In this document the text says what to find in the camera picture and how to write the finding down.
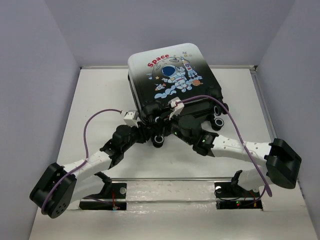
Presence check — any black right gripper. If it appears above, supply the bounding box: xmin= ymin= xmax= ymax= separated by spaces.
xmin=150 ymin=108 xmax=194 ymax=145

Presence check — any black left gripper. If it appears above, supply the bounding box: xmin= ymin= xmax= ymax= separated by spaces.
xmin=121 ymin=121 xmax=153 ymax=153

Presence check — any black hard-shell suitcase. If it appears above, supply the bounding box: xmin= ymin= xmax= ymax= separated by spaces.
xmin=126 ymin=42 xmax=230 ymax=149

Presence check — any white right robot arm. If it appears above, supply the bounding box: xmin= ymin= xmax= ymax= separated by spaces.
xmin=167 ymin=115 xmax=302 ymax=196

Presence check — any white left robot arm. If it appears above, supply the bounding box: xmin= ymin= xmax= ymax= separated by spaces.
xmin=29 ymin=125 xmax=164 ymax=219

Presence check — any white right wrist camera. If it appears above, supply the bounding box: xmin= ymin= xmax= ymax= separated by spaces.
xmin=168 ymin=97 xmax=185 ymax=120

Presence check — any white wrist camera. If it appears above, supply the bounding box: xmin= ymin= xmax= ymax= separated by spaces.
xmin=120 ymin=110 xmax=139 ymax=128
xmin=168 ymin=97 xmax=185 ymax=120

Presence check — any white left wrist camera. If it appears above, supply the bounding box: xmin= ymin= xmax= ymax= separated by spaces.
xmin=120 ymin=110 xmax=139 ymax=128

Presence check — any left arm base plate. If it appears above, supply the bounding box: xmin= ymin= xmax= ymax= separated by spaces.
xmin=79 ymin=182 xmax=127 ymax=211

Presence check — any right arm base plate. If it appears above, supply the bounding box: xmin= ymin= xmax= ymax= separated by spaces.
xmin=214 ymin=181 xmax=263 ymax=210

